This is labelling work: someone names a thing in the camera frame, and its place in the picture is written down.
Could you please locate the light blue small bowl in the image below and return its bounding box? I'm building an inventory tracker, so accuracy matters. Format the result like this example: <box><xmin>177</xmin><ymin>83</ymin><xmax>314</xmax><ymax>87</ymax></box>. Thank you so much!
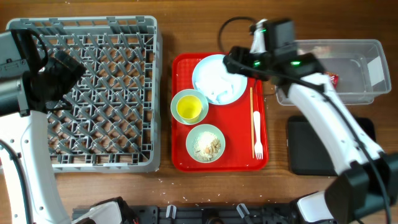
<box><xmin>170</xmin><ymin>89</ymin><xmax>209</xmax><ymax>125</ymax></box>

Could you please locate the green bowl with food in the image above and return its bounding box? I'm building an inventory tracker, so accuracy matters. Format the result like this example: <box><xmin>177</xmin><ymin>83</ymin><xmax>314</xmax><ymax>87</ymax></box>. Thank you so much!
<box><xmin>185</xmin><ymin>124</ymin><xmax>226</xmax><ymax>164</ymax></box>

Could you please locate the grey dishwasher rack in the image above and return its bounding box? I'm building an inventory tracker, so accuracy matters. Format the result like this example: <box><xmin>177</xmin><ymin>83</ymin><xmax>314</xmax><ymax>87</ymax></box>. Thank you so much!
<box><xmin>7</xmin><ymin>16</ymin><xmax>162</xmax><ymax>173</ymax></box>

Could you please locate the white napkin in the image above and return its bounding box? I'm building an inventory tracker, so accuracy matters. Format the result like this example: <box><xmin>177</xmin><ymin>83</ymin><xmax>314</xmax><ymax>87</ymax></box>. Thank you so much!
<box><xmin>193</xmin><ymin>74</ymin><xmax>234</xmax><ymax>105</ymax></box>

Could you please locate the clear plastic bin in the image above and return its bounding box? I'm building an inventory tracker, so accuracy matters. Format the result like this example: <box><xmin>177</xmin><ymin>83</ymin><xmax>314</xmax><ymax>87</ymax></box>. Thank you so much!
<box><xmin>275</xmin><ymin>39</ymin><xmax>392</xmax><ymax>106</ymax></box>

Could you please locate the white plastic fork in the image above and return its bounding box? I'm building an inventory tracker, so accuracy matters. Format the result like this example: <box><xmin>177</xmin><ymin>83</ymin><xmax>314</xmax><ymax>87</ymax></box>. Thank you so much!
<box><xmin>253</xmin><ymin>111</ymin><xmax>264</xmax><ymax>160</ymax></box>

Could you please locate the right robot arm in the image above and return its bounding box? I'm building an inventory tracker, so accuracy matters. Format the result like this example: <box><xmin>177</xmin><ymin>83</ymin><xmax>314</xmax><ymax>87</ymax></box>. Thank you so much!
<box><xmin>223</xmin><ymin>47</ymin><xmax>397</xmax><ymax>223</ymax></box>

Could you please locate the black plastic tray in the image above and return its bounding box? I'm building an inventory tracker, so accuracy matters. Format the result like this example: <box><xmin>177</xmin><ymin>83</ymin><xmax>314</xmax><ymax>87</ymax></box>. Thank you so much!
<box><xmin>286</xmin><ymin>115</ymin><xmax>376</xmax><ymax>177</ymax></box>

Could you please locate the red snack wrapper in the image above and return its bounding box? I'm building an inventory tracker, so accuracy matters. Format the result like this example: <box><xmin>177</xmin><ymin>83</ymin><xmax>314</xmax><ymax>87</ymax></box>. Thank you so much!
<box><xmin>325</xmin><ymin>72</ymin><xmax>339</xmax><ymax>88</ymax></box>

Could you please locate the wooden chopstick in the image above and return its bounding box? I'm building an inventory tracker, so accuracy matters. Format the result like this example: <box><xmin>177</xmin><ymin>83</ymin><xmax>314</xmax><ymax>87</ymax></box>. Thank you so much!
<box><xmin>249</xmin><ymin>87</ymin><xmax>255</xmax><ymax>159</ymax></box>

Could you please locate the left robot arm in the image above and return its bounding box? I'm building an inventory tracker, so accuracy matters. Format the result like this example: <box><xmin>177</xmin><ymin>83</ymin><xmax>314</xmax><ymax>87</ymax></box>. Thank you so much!
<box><xmin>1</xmin><ymin>29</ymin><xmax>86</xmax><ymax>223</ymax></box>

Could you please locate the large light blue plate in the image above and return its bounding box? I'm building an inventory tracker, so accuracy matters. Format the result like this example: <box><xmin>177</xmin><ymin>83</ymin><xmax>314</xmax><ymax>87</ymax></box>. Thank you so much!
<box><xmin>192</xmin><ymin>54</ymin><xmax>248</xmax><ymax>105</ymax></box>

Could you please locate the yellow plastic cup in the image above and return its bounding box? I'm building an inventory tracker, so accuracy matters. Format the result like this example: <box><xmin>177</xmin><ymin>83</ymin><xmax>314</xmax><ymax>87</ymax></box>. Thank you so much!
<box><xmin>177</xmin><ymin>95</ymin><xmax>202</xmax><ymax>123</ymax></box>

